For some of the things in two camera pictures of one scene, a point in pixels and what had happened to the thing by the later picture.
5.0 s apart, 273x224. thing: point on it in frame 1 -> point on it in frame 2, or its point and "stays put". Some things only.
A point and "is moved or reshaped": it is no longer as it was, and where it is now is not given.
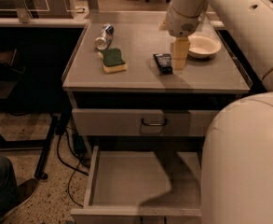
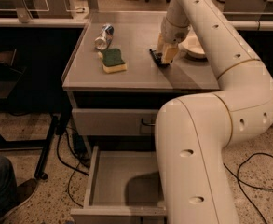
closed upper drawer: x=143 y=122 stays put
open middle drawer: x=143 y=187 stays put
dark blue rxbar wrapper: x=164 y=63 is moved or reshaped
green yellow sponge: x=113 y=60 stays put
